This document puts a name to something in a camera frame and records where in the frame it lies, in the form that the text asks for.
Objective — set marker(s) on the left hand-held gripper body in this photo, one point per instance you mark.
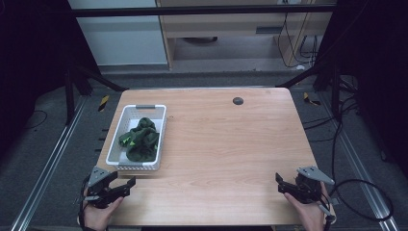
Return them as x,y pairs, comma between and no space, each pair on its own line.
100,186

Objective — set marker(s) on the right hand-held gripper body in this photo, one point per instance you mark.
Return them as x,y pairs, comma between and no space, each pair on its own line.
309,186

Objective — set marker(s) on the dark green cloth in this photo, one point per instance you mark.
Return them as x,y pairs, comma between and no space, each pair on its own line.
140,140

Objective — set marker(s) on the white plastic basket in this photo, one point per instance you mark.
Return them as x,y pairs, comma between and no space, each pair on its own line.
137,137

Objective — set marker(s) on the person's right hand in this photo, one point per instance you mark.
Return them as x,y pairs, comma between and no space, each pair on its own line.
311,211

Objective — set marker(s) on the person's left hand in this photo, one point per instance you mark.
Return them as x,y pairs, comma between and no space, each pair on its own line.
97,215

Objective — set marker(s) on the yellow black hazard tape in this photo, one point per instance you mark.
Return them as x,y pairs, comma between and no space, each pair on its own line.
310,99
103,103

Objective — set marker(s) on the grey table grommet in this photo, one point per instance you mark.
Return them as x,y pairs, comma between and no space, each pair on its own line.
238,101

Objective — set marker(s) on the white cabinet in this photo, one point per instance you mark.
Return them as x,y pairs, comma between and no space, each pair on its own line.
120,35

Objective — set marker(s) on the wooden desk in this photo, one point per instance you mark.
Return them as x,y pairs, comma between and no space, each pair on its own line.
224,29

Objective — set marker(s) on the aluminium floor rail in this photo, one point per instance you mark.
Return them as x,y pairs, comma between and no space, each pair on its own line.
359,160
48,163

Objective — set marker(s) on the black metal frame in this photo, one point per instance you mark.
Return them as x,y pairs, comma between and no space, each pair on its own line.
198,11

